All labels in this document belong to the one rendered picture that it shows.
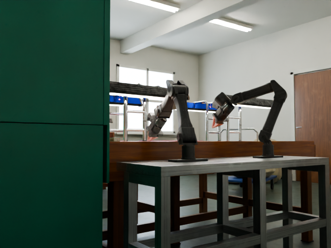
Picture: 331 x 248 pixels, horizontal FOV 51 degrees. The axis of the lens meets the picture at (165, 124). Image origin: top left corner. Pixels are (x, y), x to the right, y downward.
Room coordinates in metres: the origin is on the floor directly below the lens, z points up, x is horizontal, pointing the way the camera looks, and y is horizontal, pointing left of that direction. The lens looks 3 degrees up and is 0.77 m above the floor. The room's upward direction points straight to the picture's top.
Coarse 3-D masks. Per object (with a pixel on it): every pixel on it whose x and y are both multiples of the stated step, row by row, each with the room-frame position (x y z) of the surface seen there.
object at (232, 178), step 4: (224, 128) 5.00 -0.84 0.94; (232, 128) 4.93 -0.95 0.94; (236, 128) 4.90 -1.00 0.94; (244, 128) 4.84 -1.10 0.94; (248, 128) 4.81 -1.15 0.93; (252, 128) 4.78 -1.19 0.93; (256, 132) 4.77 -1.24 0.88; (232, 176) 5.44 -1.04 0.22; (272, 176) 5.43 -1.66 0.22; (276, 176) 5.54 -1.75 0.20; (228, 180) 4.98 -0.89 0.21; (232, 180) 4.95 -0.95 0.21; (236, 180) 4.92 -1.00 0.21; (240, 180) 4.90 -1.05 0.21; (252, 180) 4.90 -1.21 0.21; (268, 180) 5.11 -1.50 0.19; (272, 180) 5.50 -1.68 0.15; (240, 184) 5.74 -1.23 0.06; (272, 184) 5.50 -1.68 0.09; (272, 188) 5.50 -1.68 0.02
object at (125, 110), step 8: (160, 88) 2.19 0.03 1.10; (144, 104) 2.32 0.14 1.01; (128, 112) 2.25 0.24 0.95; (136, 112) 2.28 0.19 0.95; (144, 112) 2.32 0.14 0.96; (144, 120) 2.32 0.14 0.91; (128, 128) 2.24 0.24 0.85; (136, 128) 2.29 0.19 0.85; (144, 128) 2.32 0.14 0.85; (144, 136) 2.32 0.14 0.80
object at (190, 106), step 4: (188, 104) 3.08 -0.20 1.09; (192, 104) 3.11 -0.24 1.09; (196, 104) 3.14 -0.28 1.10; (200, 104) 3.18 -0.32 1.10; (204, 104) 3.21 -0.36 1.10; (188, 108) 3.05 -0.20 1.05; (192, 108) 3.08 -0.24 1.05; (196, 108) 3.11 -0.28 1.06; (200, 108) 3.14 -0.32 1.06; (204, 108) 3.17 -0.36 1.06; (208, 108) 3.21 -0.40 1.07; (212, 108) 3.24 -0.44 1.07
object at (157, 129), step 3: (147, 126) 2.12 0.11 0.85; (153, 126) 2.10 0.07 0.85; (156, 126) 2.08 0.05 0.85; (147, 129) 2.11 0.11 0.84; (153, 129) 2.10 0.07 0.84; (156, 129) 2.09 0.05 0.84; (159, 129) 2.09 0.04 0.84; (150, 132) 2.09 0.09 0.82; (153, 132) 2.11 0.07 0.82; (156, 132) 2.11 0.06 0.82; (159, 132) 2.14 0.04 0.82; (162, 132) 2.15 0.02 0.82; (162, 135) 2.15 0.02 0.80
